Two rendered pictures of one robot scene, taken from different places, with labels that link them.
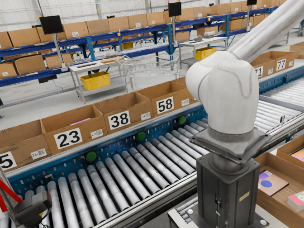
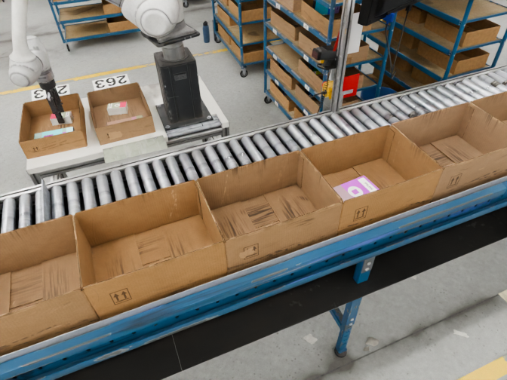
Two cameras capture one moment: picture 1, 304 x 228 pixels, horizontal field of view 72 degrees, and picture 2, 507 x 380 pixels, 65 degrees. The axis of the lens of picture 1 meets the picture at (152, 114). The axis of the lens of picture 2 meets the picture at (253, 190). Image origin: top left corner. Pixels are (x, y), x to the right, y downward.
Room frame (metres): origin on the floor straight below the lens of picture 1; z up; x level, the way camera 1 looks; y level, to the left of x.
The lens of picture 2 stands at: (2.48, 0.28, 1.92)
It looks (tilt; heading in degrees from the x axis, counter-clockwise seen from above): 43 degrees down; 185
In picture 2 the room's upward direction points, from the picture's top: 2 degrees counter-clockwise
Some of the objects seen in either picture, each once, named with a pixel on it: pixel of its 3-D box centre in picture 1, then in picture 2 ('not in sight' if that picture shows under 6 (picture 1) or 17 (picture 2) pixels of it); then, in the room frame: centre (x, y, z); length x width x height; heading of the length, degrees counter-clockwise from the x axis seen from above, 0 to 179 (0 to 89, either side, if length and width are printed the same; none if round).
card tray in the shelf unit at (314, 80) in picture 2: not in sight; (329, 72); (-0.16, 0.59, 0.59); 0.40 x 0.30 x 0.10; 25
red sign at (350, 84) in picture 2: not in sight; (345, 87); (0.53, 0.60, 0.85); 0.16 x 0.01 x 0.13; 117
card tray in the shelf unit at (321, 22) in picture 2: not in sight; (335, 14); (-0.16, 0.59, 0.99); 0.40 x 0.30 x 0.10; 23
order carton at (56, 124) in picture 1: (74, 127); (365, 176); (1.39, 0.58, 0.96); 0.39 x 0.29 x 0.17; 117
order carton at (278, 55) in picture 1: (272, 61); not in sight; (2.44, -1.51, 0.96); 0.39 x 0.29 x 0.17; 117
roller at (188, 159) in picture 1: (178, 151); (183, 191); (1.25, -0.15, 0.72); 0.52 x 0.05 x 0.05; 27
